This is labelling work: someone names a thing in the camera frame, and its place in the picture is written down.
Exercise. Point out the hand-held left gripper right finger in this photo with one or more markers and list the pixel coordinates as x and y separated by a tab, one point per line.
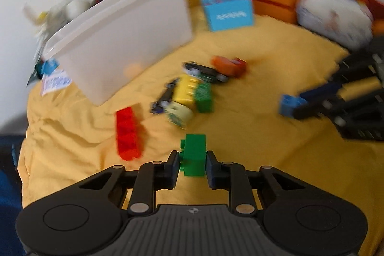
212	172

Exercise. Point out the yellow bed sheet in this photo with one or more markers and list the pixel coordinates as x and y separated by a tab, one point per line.
255	148

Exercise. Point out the black toy car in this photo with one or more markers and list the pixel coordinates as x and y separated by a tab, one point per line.
204	71
164	97

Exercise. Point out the small blue clip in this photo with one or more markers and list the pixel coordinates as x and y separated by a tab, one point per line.
49	65

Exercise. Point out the white plastic bag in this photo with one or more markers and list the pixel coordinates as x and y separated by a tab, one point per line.
333	19

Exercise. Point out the translucent white plastic container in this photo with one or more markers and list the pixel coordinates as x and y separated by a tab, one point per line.
120	34

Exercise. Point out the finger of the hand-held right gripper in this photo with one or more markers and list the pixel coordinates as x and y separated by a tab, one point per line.
309	111
321	90

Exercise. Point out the red toy brick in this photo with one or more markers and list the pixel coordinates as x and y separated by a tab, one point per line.
129	136

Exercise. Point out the orange red brick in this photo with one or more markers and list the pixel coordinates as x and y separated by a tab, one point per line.
229	65

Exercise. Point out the small blue toy brick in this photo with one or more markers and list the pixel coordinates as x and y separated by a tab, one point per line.
288	104

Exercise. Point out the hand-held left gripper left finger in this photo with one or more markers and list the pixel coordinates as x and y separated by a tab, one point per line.
173	172

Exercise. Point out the dark blue cloth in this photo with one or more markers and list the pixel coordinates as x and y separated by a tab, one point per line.
10	199

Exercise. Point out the red orange soft item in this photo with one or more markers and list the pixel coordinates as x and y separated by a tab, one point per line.
367	1

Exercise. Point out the white paper label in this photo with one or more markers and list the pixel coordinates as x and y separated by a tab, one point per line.
55	82

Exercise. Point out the light blue carton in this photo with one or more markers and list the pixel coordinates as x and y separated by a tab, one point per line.
229	13

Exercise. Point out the green toy brick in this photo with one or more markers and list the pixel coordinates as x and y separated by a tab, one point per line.
194	154
204	97

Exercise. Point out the pale yellow toy brick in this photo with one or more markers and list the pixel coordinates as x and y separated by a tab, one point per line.
179	114

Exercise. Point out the grey white plush toy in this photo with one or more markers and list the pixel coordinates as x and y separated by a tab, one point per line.
60	14

